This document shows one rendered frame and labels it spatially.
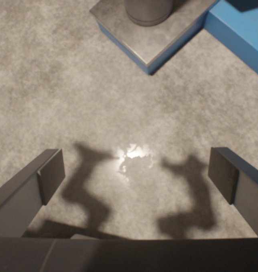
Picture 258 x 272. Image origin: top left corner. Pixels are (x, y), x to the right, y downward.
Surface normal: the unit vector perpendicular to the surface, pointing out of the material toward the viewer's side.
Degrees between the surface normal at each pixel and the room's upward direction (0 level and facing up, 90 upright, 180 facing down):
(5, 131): 0
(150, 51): 0
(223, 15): 0
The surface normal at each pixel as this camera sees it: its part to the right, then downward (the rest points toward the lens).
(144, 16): -0.14, 0.99
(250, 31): -0.14, -0.12
